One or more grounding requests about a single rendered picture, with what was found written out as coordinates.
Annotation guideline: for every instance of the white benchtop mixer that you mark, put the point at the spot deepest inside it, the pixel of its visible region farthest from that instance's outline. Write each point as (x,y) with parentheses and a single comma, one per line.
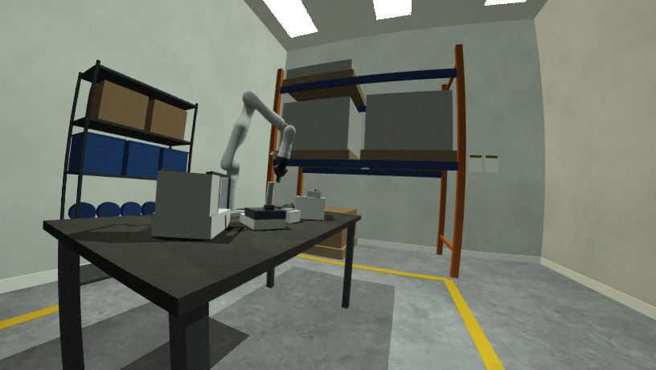
(312,207)

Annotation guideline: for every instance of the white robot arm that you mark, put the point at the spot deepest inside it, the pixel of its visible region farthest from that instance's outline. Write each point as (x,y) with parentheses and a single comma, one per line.
(239,132)

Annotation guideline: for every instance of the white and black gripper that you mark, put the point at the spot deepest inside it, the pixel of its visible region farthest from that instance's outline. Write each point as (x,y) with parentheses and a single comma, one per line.
(281,164)

